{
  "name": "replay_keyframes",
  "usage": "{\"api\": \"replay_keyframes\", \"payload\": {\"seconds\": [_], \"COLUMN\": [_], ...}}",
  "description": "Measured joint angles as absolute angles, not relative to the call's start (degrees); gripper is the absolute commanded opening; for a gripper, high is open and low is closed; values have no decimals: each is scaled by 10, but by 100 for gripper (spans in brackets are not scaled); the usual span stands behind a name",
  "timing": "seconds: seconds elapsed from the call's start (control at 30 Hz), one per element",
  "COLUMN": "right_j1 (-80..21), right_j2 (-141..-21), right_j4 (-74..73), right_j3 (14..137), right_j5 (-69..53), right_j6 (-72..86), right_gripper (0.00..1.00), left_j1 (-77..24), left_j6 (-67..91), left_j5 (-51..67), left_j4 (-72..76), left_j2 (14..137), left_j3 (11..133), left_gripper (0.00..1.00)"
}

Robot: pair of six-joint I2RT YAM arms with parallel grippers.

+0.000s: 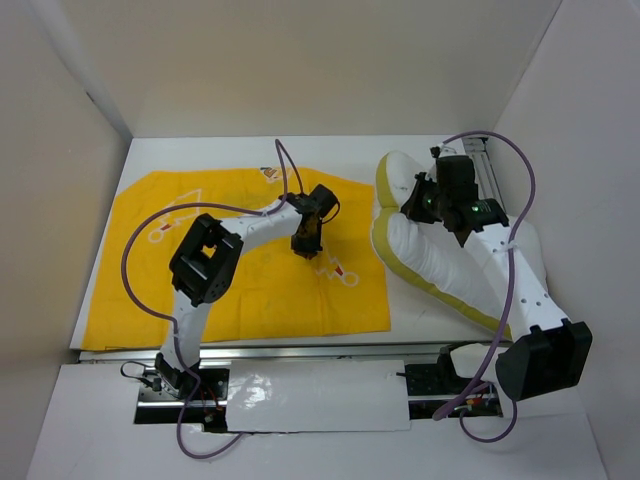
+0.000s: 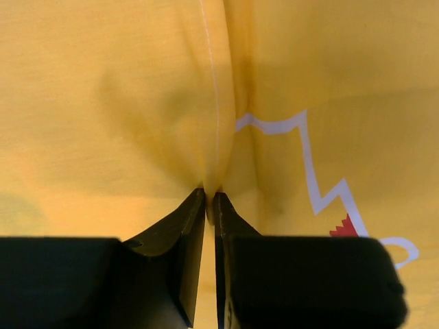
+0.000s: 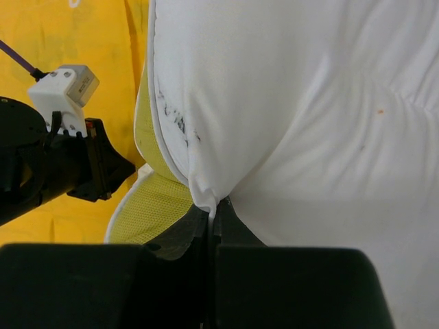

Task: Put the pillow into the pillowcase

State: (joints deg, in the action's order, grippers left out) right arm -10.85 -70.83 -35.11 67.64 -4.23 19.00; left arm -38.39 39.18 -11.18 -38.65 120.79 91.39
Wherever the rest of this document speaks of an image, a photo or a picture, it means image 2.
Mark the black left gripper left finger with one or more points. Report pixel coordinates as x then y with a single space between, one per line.
148 281

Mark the yellow pillowcase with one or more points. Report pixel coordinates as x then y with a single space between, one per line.
309 115

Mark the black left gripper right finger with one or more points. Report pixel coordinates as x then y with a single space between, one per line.
301 281

